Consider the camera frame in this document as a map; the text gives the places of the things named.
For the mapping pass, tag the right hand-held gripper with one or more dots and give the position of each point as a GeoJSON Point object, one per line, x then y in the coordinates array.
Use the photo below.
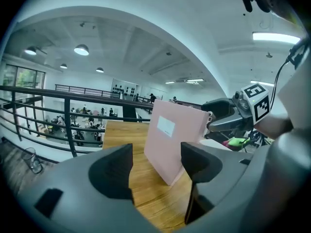
{"type": "Point", "coordinates": [257, 103]}

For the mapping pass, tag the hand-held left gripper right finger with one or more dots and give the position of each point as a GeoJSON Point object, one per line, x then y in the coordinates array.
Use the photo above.
{"type": "Point", "coordinates": [199, 164]}

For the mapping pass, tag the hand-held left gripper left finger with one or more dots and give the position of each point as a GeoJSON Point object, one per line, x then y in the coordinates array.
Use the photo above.
{"type": "Point", "coordinates": [109, 169]}

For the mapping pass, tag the pink box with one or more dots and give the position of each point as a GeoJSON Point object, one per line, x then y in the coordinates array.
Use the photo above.
{"type": "Point", "coordinates": [170, 149]}

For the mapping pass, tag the person's right forearm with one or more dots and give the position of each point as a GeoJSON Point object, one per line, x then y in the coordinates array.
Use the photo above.
{"type": "Point", "coordinates": [272, 126]}

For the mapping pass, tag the green star pillow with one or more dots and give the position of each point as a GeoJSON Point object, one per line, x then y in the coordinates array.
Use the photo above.
{"type": "Point", "coordinates": [236, 141]}

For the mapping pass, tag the distant black railing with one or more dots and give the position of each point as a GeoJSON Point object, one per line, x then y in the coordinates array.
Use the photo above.
{"type": "Point", "coordinates": [85, 89]}

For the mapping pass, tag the black pendant lamp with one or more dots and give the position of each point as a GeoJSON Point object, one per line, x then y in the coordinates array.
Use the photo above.
{"type": "Point", "coordinates": [63, 66]}
{"type": "Point", "coordinates": [30, 50]}
{"type": "Point", "coordinates": [99, 70]}
{"type": "Point", "coordinates": [81, 49]}

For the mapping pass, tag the white wall display panel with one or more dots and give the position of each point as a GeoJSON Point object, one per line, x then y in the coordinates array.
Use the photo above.
{"type": "Point", "coordinates": [126, 88]}

